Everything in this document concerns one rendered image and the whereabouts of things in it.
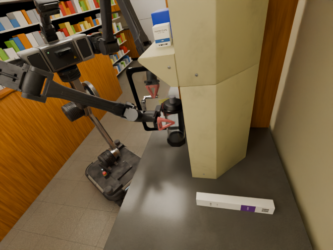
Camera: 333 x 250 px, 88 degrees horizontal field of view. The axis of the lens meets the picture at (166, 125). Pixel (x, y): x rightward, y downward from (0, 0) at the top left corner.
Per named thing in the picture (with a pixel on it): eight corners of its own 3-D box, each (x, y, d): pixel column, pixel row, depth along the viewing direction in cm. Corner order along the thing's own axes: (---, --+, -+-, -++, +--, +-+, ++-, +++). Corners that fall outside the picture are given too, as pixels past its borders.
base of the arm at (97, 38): (106, 50, 126) (100, 31, 119) (112, 50, 121) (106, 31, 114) (96, 54, 121) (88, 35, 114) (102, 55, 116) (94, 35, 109)
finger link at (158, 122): (175, 110, 80) (155, 110, 82) (173, 119, 74) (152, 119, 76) (176, 121, 84) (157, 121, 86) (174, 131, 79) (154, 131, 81)
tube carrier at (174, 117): (187, 132, 94) (186, 97, 81) (186, 146, 86) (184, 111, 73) (167, 131, 96) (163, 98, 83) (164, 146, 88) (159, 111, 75)
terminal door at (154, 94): (194, 127, 103) (187, 60, 79) (144, 131, 109) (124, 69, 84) (194, 126, 103) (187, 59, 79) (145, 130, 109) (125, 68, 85)
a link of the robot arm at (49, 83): (29, 65, 59) (20, 94, 60) (31, 65, 55) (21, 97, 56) (131, 101, 90) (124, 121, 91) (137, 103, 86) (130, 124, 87)
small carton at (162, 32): (172, 41, 60) (169, 22, 57) (171, 45, 56) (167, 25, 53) (158, 43, 61) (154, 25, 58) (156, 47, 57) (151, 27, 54)
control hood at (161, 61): (190, 54, 78) (188, 29, 72) (179, 87, 54) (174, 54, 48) (165, 56, 81) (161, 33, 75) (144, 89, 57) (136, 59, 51)
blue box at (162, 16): (185, 31, 70) (183, 4, 65) (182, 37, 63) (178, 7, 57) (161, 34, 73) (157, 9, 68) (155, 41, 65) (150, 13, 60)
